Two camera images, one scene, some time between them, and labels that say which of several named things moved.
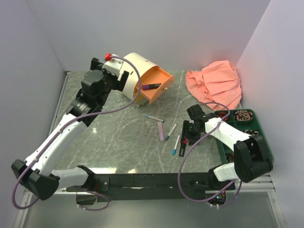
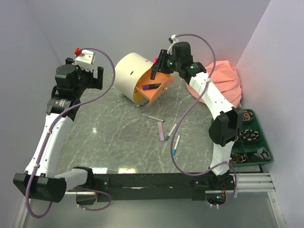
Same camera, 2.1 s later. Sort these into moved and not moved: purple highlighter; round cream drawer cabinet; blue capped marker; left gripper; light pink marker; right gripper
Moved: right gripper; left gripper
Not moved: purple highlighter; blue capped marker; light pink marker; round cream drawer cabinet
